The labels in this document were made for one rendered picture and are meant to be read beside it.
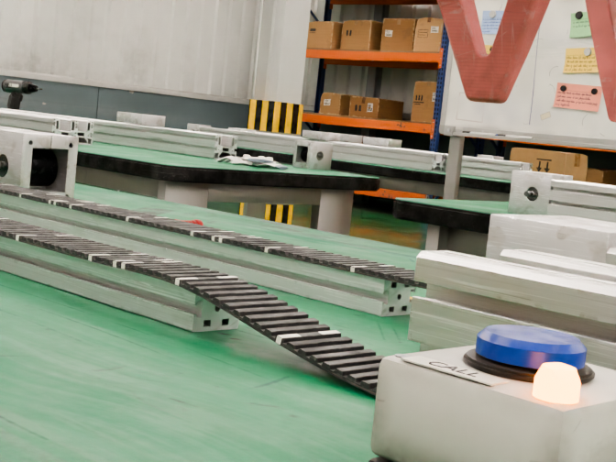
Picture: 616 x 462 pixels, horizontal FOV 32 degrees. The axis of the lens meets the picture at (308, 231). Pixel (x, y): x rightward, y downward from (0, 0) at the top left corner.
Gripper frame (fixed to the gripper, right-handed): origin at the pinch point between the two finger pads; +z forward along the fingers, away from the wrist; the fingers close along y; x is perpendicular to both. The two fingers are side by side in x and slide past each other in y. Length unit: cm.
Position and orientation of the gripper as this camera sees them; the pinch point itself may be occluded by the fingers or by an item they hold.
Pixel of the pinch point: (565, 90)
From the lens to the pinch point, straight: 40.4
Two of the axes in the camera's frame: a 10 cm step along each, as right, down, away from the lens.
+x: -7.1, -1.4, 6.9
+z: -1.0, 9.9, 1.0
